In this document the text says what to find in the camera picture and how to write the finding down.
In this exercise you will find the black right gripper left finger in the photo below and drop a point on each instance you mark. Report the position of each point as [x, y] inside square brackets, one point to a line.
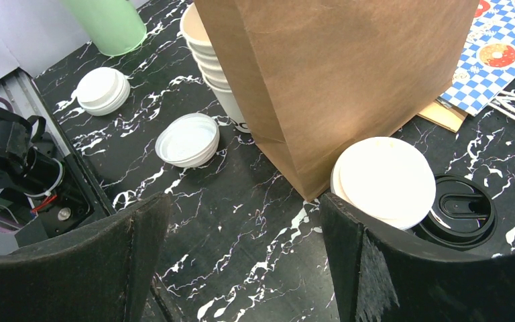
[99, 272]

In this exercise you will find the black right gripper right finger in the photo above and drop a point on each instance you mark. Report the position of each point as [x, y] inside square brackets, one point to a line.
[381, 273]

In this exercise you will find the white lid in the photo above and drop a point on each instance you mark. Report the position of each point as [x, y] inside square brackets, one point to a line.
[189, 141]
[102, 91]
[386, 178]

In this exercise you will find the brown paper bag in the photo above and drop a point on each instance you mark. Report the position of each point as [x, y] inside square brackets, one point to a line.
[313, 77]

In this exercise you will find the black coffee cup lid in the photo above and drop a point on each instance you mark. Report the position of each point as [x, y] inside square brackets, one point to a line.
[462, 216]

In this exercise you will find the green cup of stirrers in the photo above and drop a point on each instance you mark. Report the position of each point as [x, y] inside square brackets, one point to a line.
[114, 26]

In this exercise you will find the stack of white lids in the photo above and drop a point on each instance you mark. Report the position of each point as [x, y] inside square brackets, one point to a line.
[198, 42]

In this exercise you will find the checkered paper sheet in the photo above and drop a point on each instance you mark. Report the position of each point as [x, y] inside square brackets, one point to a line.
[487, 62]

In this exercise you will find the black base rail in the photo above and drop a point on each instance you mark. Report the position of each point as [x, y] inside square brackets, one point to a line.
[46, 189]

